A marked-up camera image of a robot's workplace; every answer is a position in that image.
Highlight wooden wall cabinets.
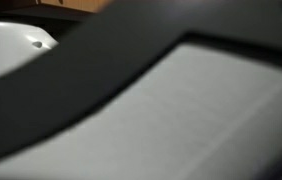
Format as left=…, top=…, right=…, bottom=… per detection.
left=35, top=0, right=116, bottom=14

